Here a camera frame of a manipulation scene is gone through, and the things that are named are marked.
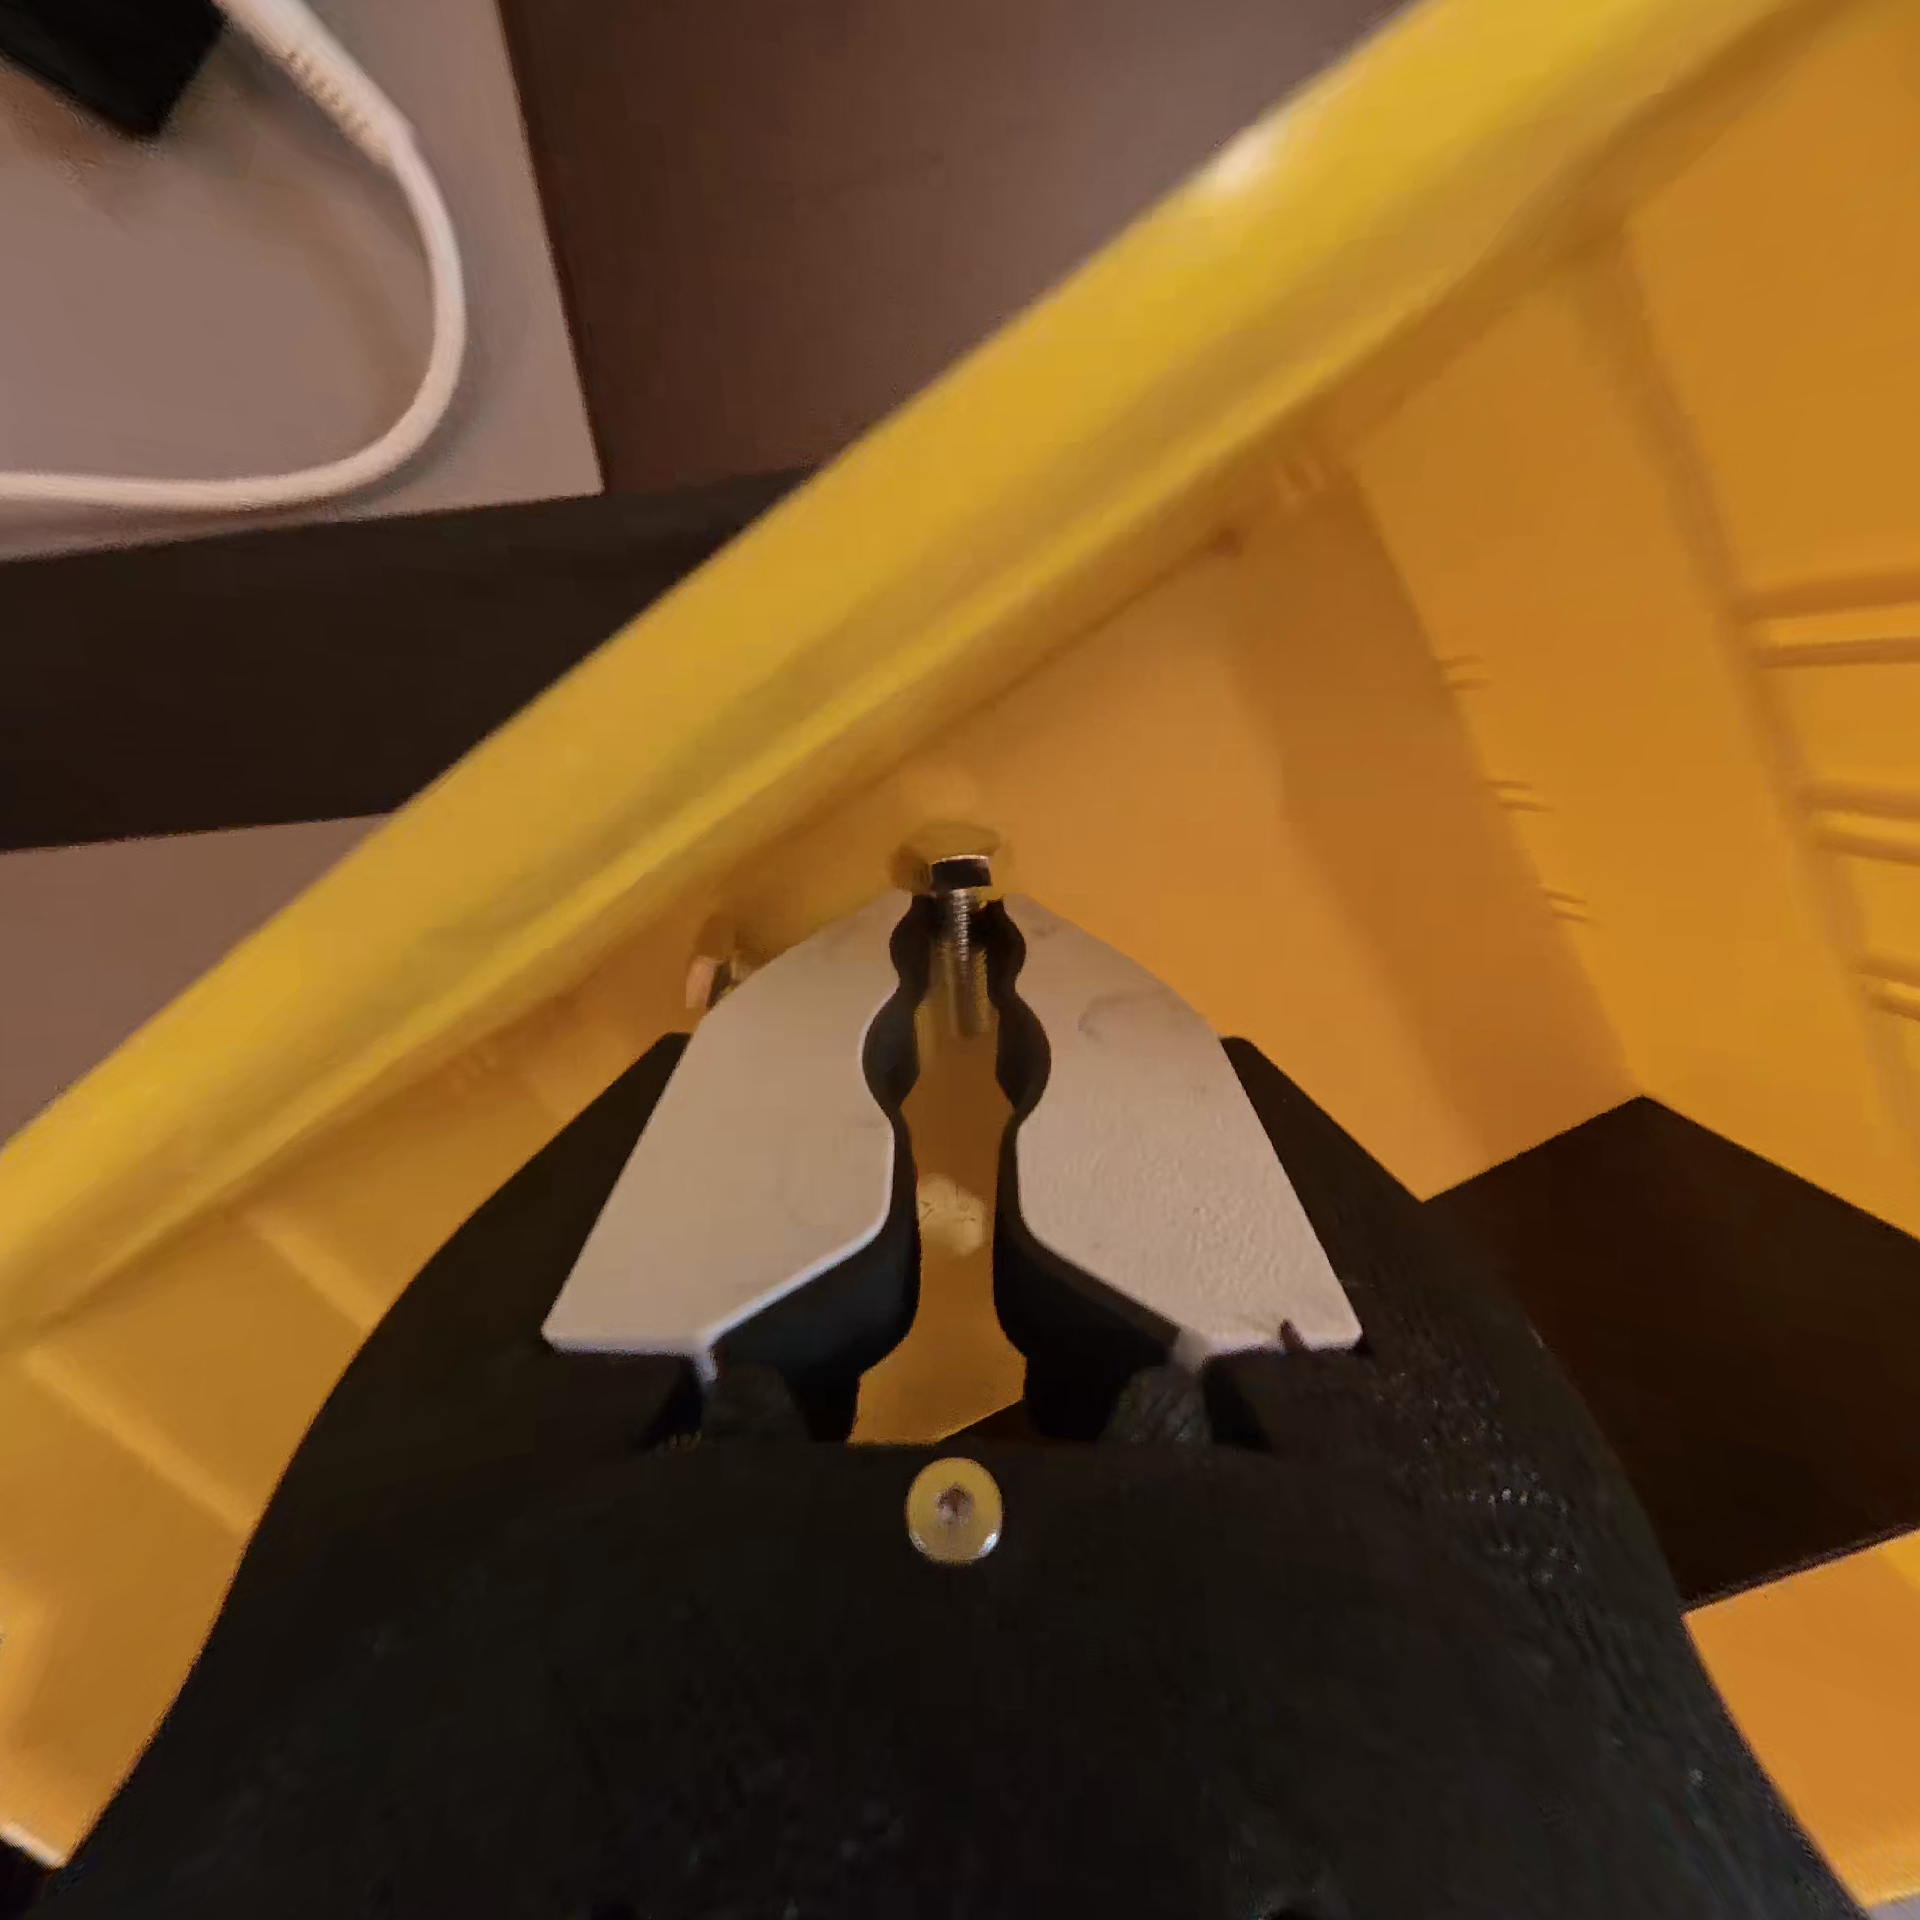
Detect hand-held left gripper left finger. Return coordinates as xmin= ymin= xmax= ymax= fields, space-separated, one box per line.
xmin=540 ymin=888 xmax=919 ymax=1427

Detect silver hex bolt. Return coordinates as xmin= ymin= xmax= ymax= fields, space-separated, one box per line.
xmin=897 ymin=847 xmax=1005 ymax=1040

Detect white cable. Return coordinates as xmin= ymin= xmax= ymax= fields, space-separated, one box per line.
xmin=0 ymin=0 xmax=468 ymax=521

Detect yellow storage bin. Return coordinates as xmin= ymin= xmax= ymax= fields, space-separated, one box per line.
xmin=0 ymin=0 xmax=1920 ymax=1920

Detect black power adapter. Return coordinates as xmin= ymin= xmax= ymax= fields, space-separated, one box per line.
xmin=0 ymin=0 xmax=228 ymax=142

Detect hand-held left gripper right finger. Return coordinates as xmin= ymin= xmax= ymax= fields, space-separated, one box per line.
xmin=988 ymin=891 xmax=1362 ymax=1427

